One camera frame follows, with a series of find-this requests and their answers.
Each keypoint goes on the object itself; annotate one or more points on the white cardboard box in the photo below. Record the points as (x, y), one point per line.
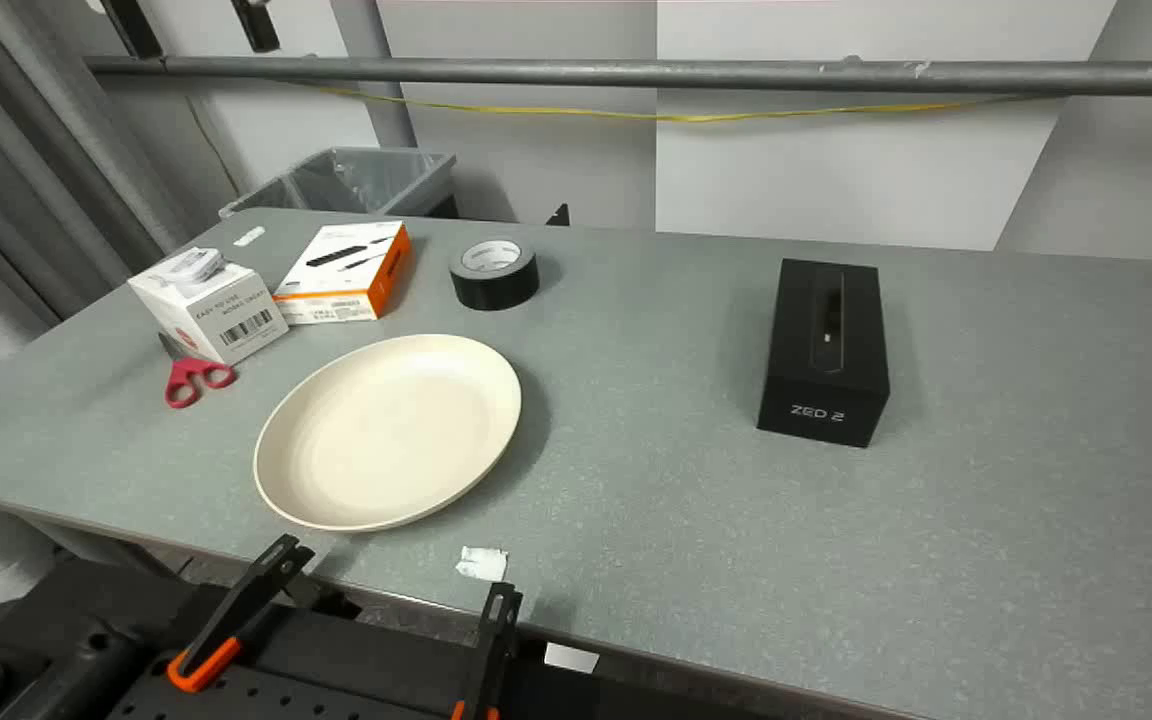
(208, 304)

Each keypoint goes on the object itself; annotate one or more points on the left orange black clamp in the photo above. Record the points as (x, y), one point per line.
(218, 644)

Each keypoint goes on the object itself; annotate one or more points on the cream round plate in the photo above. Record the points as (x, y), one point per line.
(387, 432)

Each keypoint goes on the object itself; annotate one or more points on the red handled scissors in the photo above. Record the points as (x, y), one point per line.
(194, 379)

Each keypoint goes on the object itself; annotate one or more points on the orange black clamp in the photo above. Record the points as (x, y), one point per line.
(480, 694)
(218, 644)

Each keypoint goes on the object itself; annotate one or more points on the black tape roll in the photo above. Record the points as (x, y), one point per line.
(492, 273)

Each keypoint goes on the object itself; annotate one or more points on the orange and white box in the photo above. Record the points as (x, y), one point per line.
(344, 273)

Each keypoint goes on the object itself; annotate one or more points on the grey horizontal metal pipe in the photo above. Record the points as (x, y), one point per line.
(936, 77)

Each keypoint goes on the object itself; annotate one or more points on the grey plastic bin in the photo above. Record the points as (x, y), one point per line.
(372, 183)

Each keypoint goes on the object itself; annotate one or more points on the white label sticker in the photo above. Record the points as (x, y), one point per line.
(480, 560)

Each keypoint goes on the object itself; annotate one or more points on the right orange black clamp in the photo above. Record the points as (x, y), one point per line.
(480, 694)

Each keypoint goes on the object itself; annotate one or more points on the black rectangular box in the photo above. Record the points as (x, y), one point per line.
(824, 358)

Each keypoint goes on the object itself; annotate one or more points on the white wall panel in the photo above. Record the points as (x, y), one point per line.
(874, 169)

